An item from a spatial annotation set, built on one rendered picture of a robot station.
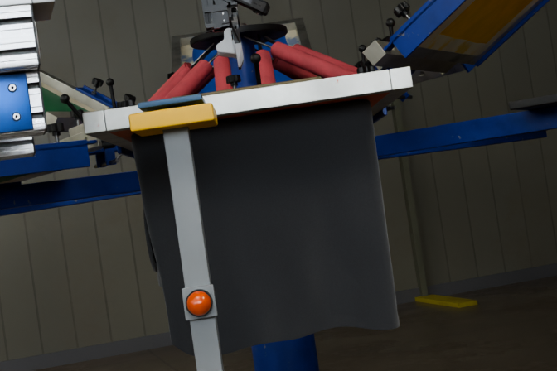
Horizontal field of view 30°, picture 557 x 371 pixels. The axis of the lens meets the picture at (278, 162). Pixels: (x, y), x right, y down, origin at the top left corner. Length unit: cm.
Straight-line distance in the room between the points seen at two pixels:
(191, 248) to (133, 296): 468
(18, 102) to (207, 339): 47
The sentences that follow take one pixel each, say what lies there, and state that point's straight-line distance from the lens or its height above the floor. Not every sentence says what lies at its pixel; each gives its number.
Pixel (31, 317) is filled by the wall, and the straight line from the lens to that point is 627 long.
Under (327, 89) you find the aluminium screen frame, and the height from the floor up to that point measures 97.
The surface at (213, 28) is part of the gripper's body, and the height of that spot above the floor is 120.
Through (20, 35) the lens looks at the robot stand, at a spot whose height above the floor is 108.
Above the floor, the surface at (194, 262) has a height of 71.
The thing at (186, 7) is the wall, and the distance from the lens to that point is 650.
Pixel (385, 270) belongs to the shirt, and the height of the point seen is 63.
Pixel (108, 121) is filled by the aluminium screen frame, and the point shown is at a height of 97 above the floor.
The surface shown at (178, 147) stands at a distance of 164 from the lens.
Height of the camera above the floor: 80
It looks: 2 degrees up
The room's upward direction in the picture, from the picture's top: 8 degrees counter-clockwise
